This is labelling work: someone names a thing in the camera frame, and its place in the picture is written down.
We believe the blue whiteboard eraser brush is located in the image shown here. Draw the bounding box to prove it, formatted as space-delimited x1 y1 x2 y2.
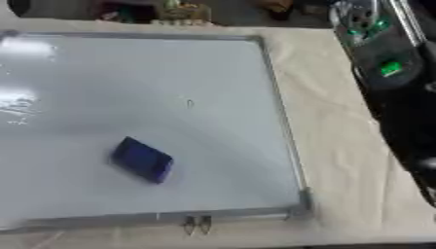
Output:
107 135 176 185

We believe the tan cluttered object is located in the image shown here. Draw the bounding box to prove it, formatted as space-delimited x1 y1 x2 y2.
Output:
150 0 215 26

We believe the brown object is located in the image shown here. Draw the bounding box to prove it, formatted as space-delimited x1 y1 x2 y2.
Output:
259 0 295 14

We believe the black round object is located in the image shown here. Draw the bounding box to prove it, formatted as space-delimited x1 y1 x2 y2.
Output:
7 0 34 18

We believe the white whiteboard with silver frame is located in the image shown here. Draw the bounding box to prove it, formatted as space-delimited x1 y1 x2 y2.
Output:
0 29 315 235

